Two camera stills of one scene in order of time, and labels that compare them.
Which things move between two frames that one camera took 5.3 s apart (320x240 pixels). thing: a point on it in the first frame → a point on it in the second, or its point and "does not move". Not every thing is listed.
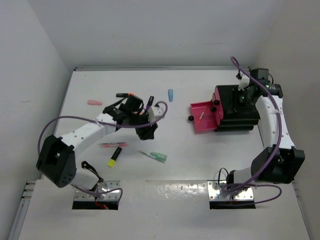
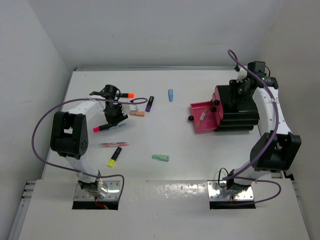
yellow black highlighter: (112, 161) does not move
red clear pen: (114, 144) does not move
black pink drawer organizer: (224, 112) does not move
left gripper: (146, 132) → (114, 121)
